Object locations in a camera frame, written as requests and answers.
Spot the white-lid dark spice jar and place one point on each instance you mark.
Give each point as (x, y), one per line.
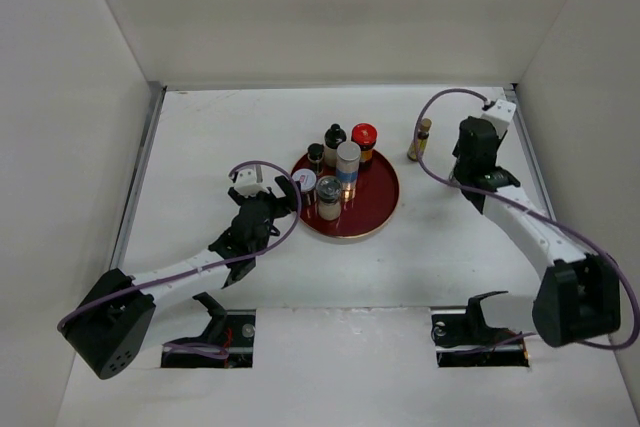
(306, 179)

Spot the grey-top white salt grinder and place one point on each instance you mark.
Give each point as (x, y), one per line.
(329, 193)

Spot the black-cap pepper shaker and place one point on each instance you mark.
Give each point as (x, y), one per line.
(315, 156)

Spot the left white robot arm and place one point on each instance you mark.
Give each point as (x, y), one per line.
(119, 316)

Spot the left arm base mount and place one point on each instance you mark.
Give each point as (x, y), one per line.
(227, 341)

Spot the left aluminium table rail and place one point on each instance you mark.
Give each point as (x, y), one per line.
(153, 111)

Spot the aluminium table rail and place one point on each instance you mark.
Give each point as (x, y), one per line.
(153, 111)
(529, 153)

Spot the right aluminium table rail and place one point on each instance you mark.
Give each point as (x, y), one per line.
(529, 153)

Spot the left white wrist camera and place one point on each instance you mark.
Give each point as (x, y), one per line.
(248, 181)

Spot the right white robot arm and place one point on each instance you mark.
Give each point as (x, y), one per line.
(579, 294)

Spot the small yellow-label oil bottle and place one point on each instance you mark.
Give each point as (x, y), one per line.
(418, 145)

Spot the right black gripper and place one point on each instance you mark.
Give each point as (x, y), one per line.
(500, 139)

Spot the red round lacquer tray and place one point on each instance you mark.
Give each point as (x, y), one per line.
(376, 197)

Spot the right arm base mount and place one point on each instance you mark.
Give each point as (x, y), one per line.
(463, 338)

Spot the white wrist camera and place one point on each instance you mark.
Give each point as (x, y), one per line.
(248, 181)
(500, 115)

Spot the black-top white salt grinder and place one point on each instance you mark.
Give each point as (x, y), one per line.
(333, 138)

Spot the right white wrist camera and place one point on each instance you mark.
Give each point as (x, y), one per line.
(500, 115)

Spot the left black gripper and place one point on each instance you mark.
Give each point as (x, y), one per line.
(282, 205)

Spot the silver-lid blue-label jar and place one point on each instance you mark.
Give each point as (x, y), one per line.
(347, 166)

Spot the red-lid chili sauce jar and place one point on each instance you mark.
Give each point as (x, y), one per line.
(365, 136)

